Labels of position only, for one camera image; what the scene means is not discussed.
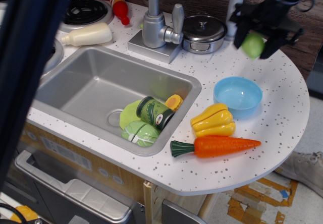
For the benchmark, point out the silver toy faucet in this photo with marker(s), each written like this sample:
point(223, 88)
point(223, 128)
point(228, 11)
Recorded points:
point(157, 40)

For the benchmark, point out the green toy pear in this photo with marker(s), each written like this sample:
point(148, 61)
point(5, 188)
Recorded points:
point(253, 45)

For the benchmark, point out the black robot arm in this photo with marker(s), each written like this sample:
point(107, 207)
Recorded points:
point(26, 36)

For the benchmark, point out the orange toy carrot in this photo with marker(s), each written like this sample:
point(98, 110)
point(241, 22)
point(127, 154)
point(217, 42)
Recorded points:
point(212, 146)

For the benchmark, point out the green toy pea can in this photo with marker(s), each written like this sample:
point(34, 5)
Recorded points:
point(154, 112)

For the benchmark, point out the light green toy lettuce leaf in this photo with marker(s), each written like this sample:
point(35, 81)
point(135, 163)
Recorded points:
point(129, 114)

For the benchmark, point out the cream toy mayonnaise bottle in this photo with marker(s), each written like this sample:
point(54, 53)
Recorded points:
point(89, 35)

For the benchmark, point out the yellow toy corn piece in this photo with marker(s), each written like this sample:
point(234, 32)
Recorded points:
point(174, 102)

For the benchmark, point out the green toy cabbage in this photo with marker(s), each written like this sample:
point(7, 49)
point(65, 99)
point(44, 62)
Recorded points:
point(141, 133)

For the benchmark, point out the silver toy sink basin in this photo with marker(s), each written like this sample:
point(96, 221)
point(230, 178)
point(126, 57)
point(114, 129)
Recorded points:
point(91, 87)

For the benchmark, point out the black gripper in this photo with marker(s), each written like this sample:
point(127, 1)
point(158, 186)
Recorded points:
point(268, 18)

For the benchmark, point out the grey metal pole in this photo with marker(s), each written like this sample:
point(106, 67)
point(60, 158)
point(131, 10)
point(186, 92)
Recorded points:
point(231, 26)

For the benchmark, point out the small steel pot with lid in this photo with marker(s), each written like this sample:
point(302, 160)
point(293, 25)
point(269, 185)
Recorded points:
point(203, 34)

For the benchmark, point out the light blue plastic bowl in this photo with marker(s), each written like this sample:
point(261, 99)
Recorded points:
point(242, 96)

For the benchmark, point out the grey oven door handle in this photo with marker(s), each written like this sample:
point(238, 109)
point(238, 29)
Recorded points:
point(73, 201)

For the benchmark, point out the yellow object bottom left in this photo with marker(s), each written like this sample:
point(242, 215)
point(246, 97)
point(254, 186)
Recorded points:
point(27, 213)

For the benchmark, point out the grey sneaker shoe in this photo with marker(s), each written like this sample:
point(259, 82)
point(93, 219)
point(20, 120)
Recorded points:
point(305, 168)

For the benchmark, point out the yellow toy bell pepper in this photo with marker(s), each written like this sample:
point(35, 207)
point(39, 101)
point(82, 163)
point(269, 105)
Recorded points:
point(216, 120)

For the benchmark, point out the red toy ketchup bottle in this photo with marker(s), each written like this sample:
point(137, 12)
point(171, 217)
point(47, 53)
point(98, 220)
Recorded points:
point(120, 10)

